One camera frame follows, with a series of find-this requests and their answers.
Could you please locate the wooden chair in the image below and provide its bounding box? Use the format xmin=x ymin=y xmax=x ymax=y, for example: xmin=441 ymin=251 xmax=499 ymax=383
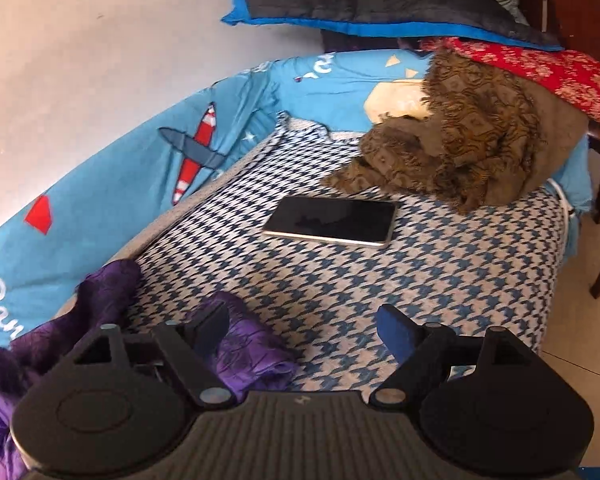
xmin=507 ymin=0 xmax=600 ymax=302

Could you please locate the brown patterned shawl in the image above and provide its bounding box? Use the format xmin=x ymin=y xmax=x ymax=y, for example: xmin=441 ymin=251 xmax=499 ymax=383
xmin=322 ymin=49 xmax=588 ymax=215

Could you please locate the blue printed bedsheet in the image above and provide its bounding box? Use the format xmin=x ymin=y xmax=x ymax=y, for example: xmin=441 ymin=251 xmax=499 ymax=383
xmin=0 ymin=50 xmax=593 ymax=348

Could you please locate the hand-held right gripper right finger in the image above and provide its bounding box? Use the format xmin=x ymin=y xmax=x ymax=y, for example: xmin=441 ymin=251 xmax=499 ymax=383
xmin=370 ymin=304 xmax=531 ymax=407

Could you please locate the red floral cloth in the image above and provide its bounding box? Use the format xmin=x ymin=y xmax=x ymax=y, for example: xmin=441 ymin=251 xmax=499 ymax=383
xmin=419 ymin=36 xmax=600 ymax=127

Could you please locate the purple floral dress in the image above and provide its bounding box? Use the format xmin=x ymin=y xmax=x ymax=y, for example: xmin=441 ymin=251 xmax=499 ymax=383
xmin=0 ymin=259 xmax=301 ymax=480

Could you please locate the black smartphone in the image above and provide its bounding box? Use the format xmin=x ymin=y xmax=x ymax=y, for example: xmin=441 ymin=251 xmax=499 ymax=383
xmin=262 ymin=196 xmax=399 ymax=249

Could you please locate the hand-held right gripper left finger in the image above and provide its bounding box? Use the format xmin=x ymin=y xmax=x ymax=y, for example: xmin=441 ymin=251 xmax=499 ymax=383
xmin=72 ymin=304 xmax=236 ymax=407

